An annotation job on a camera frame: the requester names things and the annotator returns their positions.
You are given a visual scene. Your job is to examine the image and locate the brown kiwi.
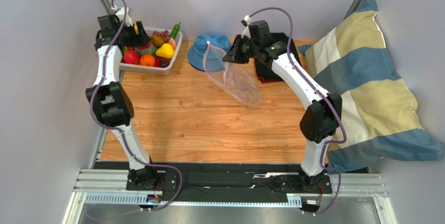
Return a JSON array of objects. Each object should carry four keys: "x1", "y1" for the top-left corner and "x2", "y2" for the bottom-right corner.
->
[{"x1": 150, "y1": 34, "x2": 166, "y2": 48}]

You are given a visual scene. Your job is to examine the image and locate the blue bucket hat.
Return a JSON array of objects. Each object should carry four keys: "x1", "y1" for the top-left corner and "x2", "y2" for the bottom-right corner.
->
[{"x1": 187, "y1": 33, "x2": 232, "y2": 72}]

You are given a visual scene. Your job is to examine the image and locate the green cucumber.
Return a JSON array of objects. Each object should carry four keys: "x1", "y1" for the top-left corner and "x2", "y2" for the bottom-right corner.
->
[{"x1": 169, "y1": 22, "x2": 181, "y2": 39}]

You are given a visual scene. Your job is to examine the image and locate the green netted melon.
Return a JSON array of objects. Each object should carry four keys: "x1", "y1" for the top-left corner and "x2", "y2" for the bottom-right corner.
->
[{"x1": 135, "y1": 43, "x2": 158, "y2": 56}]

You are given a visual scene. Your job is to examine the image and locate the orange fruit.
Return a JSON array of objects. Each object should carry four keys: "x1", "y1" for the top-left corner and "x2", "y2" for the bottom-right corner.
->
[{"x1": 139, "y1": 54, "x2": 156, "y2": 67}]

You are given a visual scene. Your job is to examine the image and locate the yellow pear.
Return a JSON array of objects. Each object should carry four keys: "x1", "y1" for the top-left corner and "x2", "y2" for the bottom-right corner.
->
[{"x1": 156, "y1": 43, "x2": 175, "y2": 59}]

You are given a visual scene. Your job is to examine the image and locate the clear zip top bag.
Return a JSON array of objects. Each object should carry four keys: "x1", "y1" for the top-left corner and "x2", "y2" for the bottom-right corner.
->
[{"x1": 204, "y1": 42, "x2": 263, "y2": 108}]

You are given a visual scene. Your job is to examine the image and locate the white plastic fruit basket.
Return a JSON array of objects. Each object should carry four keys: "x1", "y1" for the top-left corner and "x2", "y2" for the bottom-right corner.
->
[{"x1": 119, "y1": 31, "x2": 183, "y2": 76}]

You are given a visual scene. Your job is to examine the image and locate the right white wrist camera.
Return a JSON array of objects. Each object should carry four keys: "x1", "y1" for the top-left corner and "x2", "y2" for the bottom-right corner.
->
[{"x1": 241, "y1": 15, "x2": 251, "y2": 37}]

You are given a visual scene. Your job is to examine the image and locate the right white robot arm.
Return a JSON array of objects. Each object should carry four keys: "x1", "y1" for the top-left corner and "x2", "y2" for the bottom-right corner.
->
[{"x1": 223, "y1": 20, "x2": 342, "y2": 192}]

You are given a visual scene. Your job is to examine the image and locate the red lychee bunch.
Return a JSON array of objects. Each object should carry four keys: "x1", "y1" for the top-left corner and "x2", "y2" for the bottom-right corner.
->
[{"x1": 123, "y1": 50, "x2": 140, "y2": 65}]

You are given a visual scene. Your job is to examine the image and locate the black folded cloth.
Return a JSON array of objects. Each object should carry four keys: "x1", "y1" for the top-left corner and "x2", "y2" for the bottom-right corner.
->
[{"x1": 252, "y1": 32, "x2": 303, "y2": 84}]

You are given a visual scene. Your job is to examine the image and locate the striped blue yellow pillow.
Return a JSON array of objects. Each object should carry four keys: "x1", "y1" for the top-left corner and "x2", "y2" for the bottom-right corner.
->
[{"x1": 298, "y1": 0, "x2": 444, "y2": 172}]

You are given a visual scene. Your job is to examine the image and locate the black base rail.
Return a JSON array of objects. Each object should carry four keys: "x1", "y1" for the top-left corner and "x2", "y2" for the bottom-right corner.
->
[{"x1": 93, "y1": 161, "x2": 350, "y2": 205}]

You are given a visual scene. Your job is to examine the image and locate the dark mangosteen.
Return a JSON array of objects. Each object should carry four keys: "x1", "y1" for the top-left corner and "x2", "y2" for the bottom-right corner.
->
[{"x1": 155, "y1": 57, "x2": 170, "y2": 68}]

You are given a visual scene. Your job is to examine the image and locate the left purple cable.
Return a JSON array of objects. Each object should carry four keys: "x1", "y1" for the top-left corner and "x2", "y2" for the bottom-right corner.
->
[{"x1": 83, "y1": 0, "x2": 183, "y2": 221}]

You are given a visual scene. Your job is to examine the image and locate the watermelon slice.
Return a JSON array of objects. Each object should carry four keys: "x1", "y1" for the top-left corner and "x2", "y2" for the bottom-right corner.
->
[{"x1": 168, "y1": 38, "x2": 177, "y2": 50}]

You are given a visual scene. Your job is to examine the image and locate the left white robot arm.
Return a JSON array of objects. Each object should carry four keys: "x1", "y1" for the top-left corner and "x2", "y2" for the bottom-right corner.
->
[{"x1": 86, "y1": 15, "x2": 161, "y2": 190}]

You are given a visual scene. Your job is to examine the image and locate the purple grapes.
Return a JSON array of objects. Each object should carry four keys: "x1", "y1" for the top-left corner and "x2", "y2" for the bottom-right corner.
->
[{"x1": 152, "y1": 30, "x2": 169, "y2": 38}]

